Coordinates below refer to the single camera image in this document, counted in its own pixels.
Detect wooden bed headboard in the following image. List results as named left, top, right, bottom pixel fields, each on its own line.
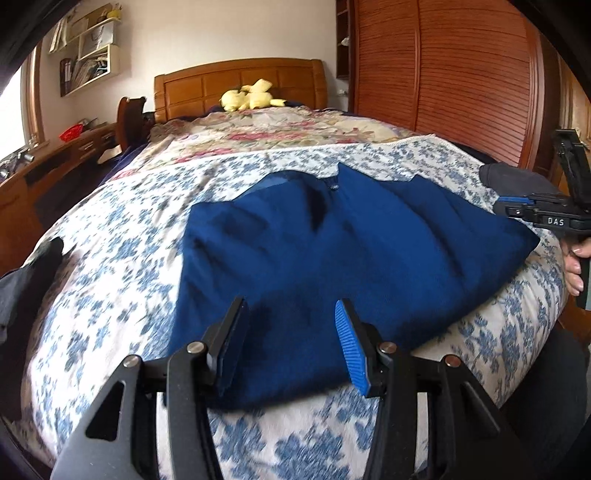
left=153, top=58, right=329, bottom=124

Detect wooden window frame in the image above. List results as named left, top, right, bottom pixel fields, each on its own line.
left=0, top=46, right=47, bottom=158

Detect dark grey cloth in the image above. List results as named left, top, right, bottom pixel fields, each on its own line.
left=479, top=162, right=561, bottom=201

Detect dark wooden corner shelf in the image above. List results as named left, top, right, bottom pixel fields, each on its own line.
left=335, top=0, right=354, bottom=79

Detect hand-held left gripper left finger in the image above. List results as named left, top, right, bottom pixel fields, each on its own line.
left=51, top=296, right=250, bottom=480

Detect white wall shelf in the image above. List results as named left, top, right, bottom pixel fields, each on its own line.
left=48, top=4, right=123, bottom=97

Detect wooden slatted wardrobe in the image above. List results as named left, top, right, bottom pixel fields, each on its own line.
left=348, top=0, right=555, bottom=176

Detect black cloth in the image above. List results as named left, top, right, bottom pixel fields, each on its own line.
left=0, top=237, right=65, bottom=342

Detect person's dark trousers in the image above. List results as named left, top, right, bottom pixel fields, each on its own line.
left=501, top=323, right=589, bottom=480

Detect dark wooden chair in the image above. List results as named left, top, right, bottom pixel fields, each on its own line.
left=116, top=96, right=147, bottom=153

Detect blue floral bedspread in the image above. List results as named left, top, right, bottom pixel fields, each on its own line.
left=9, top=134, right=568, bottom=480

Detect blue suit jacket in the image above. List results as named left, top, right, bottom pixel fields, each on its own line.
left=164, top=161, right=541, bottom=411

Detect yellow plush toy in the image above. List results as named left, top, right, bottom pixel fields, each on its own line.
left=219, top=79, right=288, bottom=112

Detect navy blue bedsheet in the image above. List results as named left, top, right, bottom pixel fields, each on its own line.
left=104, top=143, right=149, bottom=181

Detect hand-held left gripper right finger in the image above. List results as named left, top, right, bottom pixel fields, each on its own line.
left=335, top=299, right=532, bottom=480

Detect wooden door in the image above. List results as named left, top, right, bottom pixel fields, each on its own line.
left=554, top=51, right=591, bottom=153

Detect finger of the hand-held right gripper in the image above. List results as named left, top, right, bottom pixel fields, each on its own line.
left=493, top=196, right=532, bottom=217

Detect pink floral blanket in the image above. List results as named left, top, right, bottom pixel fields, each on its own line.
left=148, top=106, right=426, bottom=158

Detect person's right hand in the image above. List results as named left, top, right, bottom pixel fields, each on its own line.
left=561, top=235, right=591, bottom=296

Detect wooden desk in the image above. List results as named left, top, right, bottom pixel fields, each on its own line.
left=0, top=121, right=118, bottom=273

